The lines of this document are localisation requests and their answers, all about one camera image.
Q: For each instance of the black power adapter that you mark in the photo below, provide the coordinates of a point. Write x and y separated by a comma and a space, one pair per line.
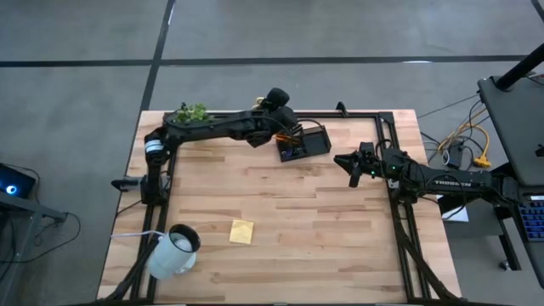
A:
457, 155

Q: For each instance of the black and grey bracket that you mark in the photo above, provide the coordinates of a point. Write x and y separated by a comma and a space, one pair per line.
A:
125, 184

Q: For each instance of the orange pencil with red eraser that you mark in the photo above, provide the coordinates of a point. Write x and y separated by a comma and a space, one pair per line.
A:
285, 137
289, 141

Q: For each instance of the black frame clamp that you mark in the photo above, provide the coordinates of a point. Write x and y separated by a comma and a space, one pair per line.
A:
341, 108

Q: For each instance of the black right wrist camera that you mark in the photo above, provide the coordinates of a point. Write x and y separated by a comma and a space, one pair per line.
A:
366, 148

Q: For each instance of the white printed paper sheet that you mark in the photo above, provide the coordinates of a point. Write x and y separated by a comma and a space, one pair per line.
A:
459, 216

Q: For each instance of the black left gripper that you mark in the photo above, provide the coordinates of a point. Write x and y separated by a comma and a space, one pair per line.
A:
261, 123

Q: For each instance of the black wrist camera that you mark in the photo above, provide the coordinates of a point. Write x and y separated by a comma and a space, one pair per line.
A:
366, 148
287, 117

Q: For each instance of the black aluminium table frame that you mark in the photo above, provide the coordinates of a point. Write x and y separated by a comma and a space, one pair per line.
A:
340, 115

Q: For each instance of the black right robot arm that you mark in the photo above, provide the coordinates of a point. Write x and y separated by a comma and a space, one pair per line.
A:
446, 183

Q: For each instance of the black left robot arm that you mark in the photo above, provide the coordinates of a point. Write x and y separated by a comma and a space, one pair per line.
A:
204, 127

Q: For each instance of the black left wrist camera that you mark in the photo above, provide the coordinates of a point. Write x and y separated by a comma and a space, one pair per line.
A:
287, 117

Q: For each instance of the grey metal stand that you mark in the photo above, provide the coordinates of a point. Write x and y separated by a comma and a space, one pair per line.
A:
42, 211

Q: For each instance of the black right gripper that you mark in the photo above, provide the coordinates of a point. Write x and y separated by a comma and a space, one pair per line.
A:
374, 166

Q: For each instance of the black gantry pole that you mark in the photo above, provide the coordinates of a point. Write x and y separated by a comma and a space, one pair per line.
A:
520, 68

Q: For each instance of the dark grey desk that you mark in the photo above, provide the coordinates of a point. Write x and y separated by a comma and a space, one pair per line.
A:
518, 127

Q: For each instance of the black computer with blue light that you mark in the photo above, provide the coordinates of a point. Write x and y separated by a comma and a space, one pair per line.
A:
17, 180

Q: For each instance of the black mesh desk organizer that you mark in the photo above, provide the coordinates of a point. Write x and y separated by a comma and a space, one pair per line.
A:
316, 144

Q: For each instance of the green plant in white pot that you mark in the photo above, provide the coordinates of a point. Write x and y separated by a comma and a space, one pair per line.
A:
193, 112

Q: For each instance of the white mug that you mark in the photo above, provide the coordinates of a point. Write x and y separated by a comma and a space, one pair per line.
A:
170, 259

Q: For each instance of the yellow sticky note pad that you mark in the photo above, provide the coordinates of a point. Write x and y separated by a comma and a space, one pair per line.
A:
241, 231

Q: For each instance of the backlit computer keyboard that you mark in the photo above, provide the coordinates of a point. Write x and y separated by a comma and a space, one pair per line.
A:
533, 221

